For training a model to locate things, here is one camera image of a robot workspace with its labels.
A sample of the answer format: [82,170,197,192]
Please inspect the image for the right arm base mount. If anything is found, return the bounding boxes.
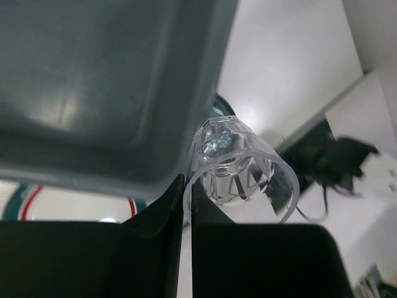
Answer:
[275,118,335,194]

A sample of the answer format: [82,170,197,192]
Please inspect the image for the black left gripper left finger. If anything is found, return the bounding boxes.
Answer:
[1,175,185,297]

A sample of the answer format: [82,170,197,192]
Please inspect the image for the teal blue floral bowl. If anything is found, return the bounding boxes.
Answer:
[210,94,236,118]

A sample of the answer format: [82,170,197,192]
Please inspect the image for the white plate green red rim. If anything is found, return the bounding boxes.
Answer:
[1,181,148,224]

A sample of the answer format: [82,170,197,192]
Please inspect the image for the grey plastic bin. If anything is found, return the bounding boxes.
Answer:
[1,1,238,199]

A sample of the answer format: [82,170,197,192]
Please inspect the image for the clear faceted drinking glass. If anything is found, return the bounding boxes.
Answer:
[183,116,300,224]

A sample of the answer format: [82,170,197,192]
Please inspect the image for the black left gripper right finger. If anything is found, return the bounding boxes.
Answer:
[191,184,353,297]

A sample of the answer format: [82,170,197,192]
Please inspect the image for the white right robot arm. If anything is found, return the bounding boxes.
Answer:
[306,137,396,197]

